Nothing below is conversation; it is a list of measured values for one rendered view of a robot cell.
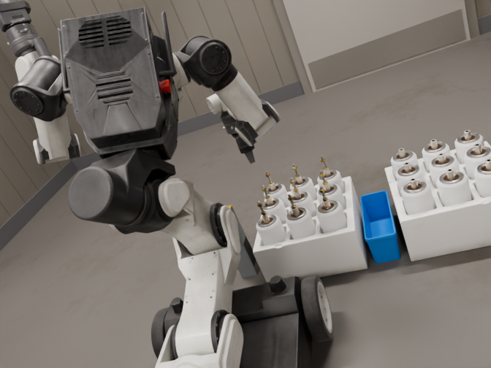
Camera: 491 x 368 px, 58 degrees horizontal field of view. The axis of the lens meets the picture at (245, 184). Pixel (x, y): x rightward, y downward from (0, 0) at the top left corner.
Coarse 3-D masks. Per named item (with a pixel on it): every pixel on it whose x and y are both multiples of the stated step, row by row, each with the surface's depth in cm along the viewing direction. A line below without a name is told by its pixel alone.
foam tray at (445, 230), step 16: (432, 192) 156; (400, 208) 155; (448, 208) 145; (464, 208) 143; (480, 208) 142; (400, 224) 150; (416, 224) 148; (432, 224) 148; (448, 224) 147; (464, 224) 146; (480, 224) 145; (416, 240) 152; (432, 240) 151; (448, 240) 150; (464, 240) 149; (480, 240) 148; (416, 256) 155; (432, 256) 154
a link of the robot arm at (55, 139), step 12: (36, 120) 124; (60, 120) 125; (48, 132) 126; (60, 132) 128; (36, 144) 135; (48, 144) 129; (60, 144) 130; (72, 144) 135; (36, 156) 136; (48, 156) 134; (60, 156) 134; (72, 156) 138
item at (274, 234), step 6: (276, 216) 168; (276, 222) 165; (258, 228) 166; (264, 228) 164; (270, 228) 164; (276, 228) 165; (282, 228) 167; (264, 234) 165; (270, 234) 165; (276, 234) 165; (282, 234) 167; (264, 240) 167; (270, 240) 166; (276, 240) 166; (282, 240) 167
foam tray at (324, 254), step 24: (288, 192) 195; (360, 216) 183; (288, 240) 164; (312, 240) 159; (336, 240) 158; (360, 240) 161; (264, 264) 169; (288, 264) 167; (312, 264) 165; (336, 264) 163; (360, 264) 161
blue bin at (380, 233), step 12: (384, 192) 179; (372, 204) 183; (384, 204) 182; (372, 216) 185; (384, 216) 184; (372, 228) 180; (384, 228) 177; (372, 240) 157; (384, 240) 156; (396, 240) 156; (372, 252) 160; (384, 252) 159; (396, 252) 158
